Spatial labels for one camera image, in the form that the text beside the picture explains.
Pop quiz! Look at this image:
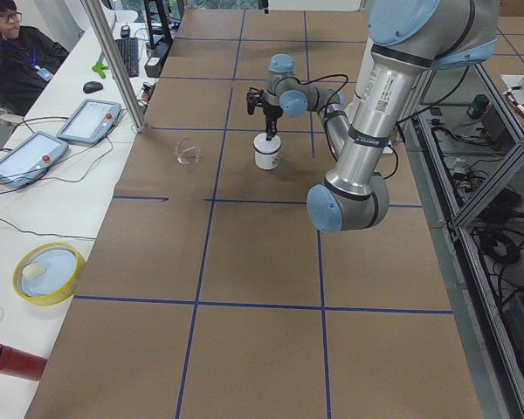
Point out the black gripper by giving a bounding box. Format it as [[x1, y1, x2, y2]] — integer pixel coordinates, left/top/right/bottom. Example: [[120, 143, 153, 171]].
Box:
[[263, 104, 283, 141]]

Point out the black camera cable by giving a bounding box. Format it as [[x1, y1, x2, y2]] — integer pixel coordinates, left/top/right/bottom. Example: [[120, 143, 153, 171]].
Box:
[[249, 73, 349, 100]]

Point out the green plastic clip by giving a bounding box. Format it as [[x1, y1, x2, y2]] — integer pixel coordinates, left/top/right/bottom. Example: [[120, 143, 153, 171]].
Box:
[[92, 62, 109, 79]]

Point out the teach pendant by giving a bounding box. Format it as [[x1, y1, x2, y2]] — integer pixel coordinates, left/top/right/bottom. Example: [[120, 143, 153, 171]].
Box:
[[56, 99, 121, 146], [0, 132, 69, 189]]

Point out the white enamel cup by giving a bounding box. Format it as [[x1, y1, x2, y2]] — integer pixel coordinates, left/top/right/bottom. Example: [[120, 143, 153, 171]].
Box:
[[253, 133, 281, 170]]

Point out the aluminium frame post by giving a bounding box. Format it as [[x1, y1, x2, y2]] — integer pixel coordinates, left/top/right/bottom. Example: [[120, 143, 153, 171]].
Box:
[[81, 0, 146, 133]]

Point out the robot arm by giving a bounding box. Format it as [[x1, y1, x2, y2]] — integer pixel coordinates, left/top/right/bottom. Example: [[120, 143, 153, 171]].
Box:
[[307, 1, 500, 233], [247, 53, 362, 169]]

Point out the far teach pendant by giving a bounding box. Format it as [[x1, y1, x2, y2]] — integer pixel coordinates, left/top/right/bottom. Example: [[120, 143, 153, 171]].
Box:
[[56, 99, 121, 146]]

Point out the black keyboard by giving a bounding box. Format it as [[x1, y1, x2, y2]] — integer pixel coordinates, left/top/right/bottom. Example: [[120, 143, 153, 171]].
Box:
[[114, 38, 140, 78]]

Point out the red cylinder bottle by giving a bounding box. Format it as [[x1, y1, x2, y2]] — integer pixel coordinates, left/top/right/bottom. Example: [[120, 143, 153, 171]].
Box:
[[0, 343, 47, 381]]

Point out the near teach pendant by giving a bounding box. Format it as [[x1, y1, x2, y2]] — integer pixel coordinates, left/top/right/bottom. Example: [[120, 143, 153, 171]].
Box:
[[0, 132, 69, 189]]

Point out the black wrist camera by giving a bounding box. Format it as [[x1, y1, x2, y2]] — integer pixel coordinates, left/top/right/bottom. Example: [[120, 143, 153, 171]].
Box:
[[246, 87, 264, 115]]

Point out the yellow tape roll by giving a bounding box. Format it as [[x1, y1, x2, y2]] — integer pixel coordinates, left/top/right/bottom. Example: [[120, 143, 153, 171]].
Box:
[[12, 242, 86, 306]]

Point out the seated person in black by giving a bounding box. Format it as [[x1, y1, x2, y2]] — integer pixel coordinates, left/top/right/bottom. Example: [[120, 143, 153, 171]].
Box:
[[0, 1, 69, 115]]

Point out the black computer mouse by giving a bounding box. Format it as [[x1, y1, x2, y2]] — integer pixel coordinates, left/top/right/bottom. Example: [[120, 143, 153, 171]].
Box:
[[82, 81, 104, 94]]

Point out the white cup lid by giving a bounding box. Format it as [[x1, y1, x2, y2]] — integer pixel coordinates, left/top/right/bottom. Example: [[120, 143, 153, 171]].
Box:
[[253, 133, 281, 155]]

